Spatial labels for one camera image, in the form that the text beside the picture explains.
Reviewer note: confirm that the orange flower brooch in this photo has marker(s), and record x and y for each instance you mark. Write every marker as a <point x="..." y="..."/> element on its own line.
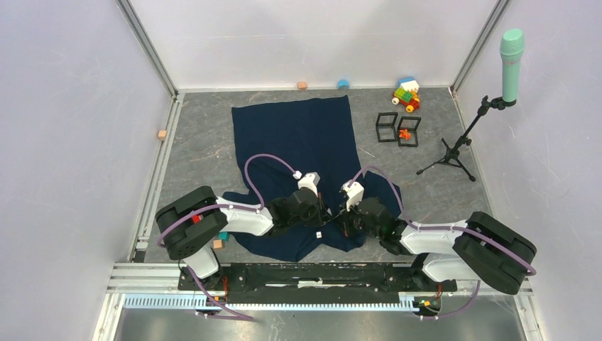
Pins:
<point x="404" y="134"/>

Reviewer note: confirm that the mint green microphone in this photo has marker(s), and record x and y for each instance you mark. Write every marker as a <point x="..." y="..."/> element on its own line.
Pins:
<point x="512" y="46"/>

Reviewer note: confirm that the blue cup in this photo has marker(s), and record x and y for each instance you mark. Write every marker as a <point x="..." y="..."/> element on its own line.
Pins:
<point x="343" y="84"/>

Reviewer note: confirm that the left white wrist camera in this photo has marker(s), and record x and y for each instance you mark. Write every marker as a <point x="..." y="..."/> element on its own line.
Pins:
<point x="308" y="181"/>

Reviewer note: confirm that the black microphone tripod stand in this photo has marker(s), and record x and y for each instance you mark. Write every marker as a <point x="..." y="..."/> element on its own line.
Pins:
<point x="451" y="156"/>

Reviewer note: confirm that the right black display frame box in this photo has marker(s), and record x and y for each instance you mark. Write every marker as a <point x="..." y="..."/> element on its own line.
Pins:
<point x="412" y="124"/>

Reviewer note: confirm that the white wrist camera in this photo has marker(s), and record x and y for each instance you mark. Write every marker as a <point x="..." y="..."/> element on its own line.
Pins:
<point x="308" y="181"/>
<point x="353" y="193"/>

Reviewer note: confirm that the left black display frame box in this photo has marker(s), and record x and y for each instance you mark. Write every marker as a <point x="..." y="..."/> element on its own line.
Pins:
<point x="385" y="127"/>

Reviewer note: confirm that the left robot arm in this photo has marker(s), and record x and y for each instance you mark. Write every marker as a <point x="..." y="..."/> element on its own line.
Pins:
<point x="189" y="225"/>

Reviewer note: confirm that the colourful toy block car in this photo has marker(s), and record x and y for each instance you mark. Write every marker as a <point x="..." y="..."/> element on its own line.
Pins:
<point x="406" y="94"/>

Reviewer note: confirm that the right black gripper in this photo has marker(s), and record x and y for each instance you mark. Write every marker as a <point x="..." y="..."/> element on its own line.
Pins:
<point x="346" y="217"/>

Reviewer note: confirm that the aluminium frame rail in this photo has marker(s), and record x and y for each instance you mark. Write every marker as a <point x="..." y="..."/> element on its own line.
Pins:
<point x="157" y="302"/>

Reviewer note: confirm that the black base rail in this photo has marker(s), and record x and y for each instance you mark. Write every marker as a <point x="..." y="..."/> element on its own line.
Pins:
<point x="321" y="283"/>

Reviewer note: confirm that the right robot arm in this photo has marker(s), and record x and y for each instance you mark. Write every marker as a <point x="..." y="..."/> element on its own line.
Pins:
<point x="479" y="248"/>

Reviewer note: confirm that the teal small block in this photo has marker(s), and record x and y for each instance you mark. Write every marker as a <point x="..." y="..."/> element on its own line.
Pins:
<point x="224" y="236"/>

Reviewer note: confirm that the black display frame box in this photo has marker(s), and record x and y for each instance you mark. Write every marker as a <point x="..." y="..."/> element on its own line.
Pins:
<point x="385" y="127"/>
<point x="412" y="124"/>

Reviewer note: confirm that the navy blue t-shirt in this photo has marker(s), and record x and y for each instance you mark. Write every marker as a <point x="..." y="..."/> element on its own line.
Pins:
<point x="313" y="135"/>

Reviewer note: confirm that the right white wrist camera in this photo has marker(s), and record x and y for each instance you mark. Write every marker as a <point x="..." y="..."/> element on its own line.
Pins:
<point x="353" y="193"/>

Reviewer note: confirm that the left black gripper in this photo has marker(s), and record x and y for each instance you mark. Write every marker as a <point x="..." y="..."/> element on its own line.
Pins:
<point x="319" y="219"/>

